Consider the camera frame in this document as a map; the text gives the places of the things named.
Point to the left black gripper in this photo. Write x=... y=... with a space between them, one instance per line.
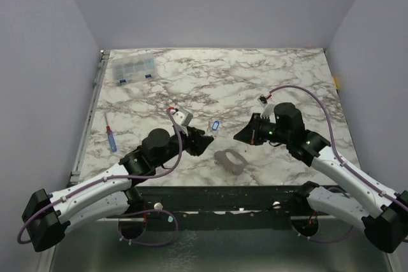
x=196 y=141

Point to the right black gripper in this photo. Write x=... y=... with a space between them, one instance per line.
x=255 y=129

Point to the blue key tag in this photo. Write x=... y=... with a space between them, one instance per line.
x=213 y=127

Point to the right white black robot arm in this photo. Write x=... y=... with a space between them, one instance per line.
x=375 y=209

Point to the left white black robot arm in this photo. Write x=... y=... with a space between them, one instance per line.
x=47 y=217

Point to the clear plastic compartment box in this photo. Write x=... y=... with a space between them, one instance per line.
x=137 y=68

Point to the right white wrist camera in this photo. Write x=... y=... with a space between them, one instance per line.
x=267 y=111

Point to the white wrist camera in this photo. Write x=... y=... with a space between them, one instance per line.
x=183 y=117
x=267 y=111

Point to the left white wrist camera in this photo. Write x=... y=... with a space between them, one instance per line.
x=183 y=117

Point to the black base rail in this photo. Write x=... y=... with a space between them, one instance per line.
x=220 y=208

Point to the blue red handled screwdriver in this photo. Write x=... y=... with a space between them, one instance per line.
x=109 y=133

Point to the left aluminium side rail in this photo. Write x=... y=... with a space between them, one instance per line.
x=97 y=85

